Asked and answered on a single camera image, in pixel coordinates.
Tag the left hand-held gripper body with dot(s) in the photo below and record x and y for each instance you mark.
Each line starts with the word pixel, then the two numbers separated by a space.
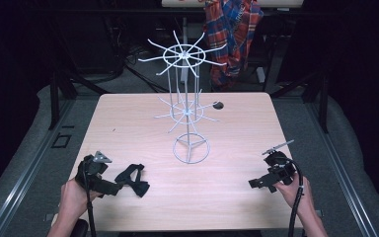
pixel 90 168

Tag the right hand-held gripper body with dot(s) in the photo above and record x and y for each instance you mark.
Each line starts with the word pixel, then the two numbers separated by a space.
pixel 279 168

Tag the black bow tie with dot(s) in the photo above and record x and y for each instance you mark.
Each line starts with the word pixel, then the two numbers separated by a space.
pixel 133 180

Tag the person's right hand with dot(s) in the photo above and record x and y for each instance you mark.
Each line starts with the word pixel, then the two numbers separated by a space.
pixel 292 194

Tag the person's left hand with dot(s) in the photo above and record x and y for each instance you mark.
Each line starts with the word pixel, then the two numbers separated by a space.
pixel 75 199

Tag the black chair armrest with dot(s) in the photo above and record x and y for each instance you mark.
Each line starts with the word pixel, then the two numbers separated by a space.
pixel 80 228

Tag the black metal stand leg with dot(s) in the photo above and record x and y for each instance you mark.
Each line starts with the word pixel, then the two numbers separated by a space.
pixel 54 98
pixel 323 105

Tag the red blue plaid cloth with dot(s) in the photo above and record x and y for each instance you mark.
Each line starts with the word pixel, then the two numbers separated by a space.
pixel 232 42

